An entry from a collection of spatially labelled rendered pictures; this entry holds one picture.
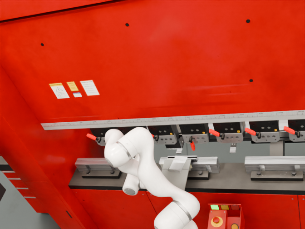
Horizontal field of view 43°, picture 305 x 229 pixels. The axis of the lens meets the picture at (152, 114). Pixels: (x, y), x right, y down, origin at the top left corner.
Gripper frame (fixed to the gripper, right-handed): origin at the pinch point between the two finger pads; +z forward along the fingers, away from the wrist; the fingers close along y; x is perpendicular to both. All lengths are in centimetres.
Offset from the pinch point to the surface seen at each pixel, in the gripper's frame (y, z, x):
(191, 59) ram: -62, 13, -2
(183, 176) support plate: 12.6, 0.9, 30.7
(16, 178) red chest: 149, 27, -78
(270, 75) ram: -74, 13, 35
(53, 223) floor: 192, 20, -32
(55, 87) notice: -1, 13, -62
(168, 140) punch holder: 0.2, 12.3, 12.5
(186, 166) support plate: 12.3, 9.2, 31.1
